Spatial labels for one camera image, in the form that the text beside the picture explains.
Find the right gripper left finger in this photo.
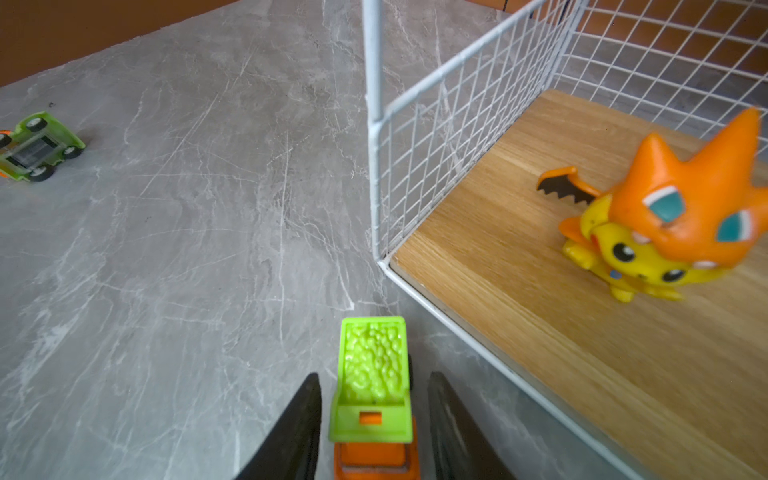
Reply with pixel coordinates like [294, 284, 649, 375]
[236, 373, 322, 480]

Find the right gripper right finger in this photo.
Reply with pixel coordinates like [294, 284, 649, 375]
[427, 371, 515, 480]

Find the orange pikachu figure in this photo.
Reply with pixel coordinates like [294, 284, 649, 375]
[537, 107, 767, 303]

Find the white wire wooden shelf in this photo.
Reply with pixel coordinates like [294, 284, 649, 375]
[363, 1, 767, 479]

